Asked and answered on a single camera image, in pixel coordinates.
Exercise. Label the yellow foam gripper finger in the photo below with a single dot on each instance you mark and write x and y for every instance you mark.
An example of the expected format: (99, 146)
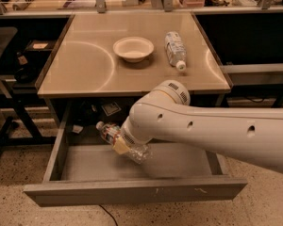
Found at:
(120, 147)

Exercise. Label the clear crushed water bottle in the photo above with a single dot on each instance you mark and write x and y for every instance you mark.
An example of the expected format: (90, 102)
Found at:
(110, 131)

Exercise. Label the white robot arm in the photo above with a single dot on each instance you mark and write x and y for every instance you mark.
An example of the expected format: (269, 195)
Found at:
(251, 135)

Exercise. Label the open grey metal drawer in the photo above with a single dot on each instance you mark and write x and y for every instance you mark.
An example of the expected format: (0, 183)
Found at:
(82, 169)

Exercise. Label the grey cabinet with counter top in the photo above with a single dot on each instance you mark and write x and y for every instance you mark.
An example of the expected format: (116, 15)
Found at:
(86, 66)

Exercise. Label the full labelled water bottle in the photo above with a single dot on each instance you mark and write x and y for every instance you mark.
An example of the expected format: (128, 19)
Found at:
(175, 51)

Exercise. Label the white paper bowl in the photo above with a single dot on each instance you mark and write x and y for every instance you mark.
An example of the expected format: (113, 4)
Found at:
(133, 49)

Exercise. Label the small dark box with label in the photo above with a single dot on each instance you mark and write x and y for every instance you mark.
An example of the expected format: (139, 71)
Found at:
(40, 45)

